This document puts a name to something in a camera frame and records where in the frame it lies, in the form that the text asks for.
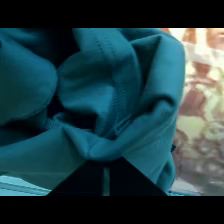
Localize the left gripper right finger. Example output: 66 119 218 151
108 156 169 197

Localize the teal T-shirt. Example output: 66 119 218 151
0 27 186 194

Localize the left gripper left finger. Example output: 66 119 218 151
48 159 105 197

